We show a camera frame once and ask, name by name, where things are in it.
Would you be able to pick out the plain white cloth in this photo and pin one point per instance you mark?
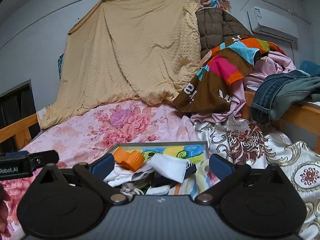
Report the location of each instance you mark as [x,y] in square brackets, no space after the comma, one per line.
[167,165]

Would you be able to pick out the yellow dotted blanket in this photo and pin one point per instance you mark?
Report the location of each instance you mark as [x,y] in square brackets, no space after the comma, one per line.
[125,55]

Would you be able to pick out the ornate white satin quilt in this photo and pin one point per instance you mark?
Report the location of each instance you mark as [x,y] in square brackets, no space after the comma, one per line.
[295,160]

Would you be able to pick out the blue denim jeans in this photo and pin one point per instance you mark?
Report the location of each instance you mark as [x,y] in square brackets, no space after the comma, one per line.
[275,95]

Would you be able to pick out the cartoon printed metal tray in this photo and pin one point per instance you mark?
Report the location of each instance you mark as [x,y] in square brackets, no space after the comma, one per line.
[175,152]

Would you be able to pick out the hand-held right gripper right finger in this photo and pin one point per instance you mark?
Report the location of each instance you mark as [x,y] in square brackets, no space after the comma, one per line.
[220,167]

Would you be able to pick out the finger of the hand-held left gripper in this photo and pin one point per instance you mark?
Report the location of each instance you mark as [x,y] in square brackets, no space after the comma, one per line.
[46,158]

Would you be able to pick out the pink floral bedsheet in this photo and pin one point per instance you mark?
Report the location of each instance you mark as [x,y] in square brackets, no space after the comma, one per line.
[112,125]

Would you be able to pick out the person's left hand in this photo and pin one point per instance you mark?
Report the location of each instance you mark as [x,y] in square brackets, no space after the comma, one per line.
[3,205]

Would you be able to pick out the white air conditioner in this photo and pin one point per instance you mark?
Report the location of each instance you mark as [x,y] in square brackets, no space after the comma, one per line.
[272,22]

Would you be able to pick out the brown quilted jacket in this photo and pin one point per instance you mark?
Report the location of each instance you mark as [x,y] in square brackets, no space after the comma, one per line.
[217,30]

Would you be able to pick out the lilac pink cloth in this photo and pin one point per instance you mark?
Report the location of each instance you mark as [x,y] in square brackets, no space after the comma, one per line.
[275,67]

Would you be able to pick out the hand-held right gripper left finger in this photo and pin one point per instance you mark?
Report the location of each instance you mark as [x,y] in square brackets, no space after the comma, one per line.
[103,166]

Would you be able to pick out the white muslin baby cloth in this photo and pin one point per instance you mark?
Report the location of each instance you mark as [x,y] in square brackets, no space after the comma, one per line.
[120,175]

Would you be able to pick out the teal wall hanging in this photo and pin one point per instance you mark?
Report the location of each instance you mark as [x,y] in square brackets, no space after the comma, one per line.
[60,67]

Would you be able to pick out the orange ribbed plastic piece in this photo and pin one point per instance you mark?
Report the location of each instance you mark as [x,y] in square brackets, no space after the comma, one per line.
[130,158]

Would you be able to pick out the brown multicoloured printed cloth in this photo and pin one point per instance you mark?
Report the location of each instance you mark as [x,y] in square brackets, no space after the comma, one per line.
[220,67]

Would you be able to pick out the striped pastel cloth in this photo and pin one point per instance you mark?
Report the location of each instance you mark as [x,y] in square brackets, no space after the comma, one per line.
[200,175]

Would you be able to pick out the wooden bed frame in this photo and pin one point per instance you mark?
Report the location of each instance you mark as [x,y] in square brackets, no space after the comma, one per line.
[300,115]

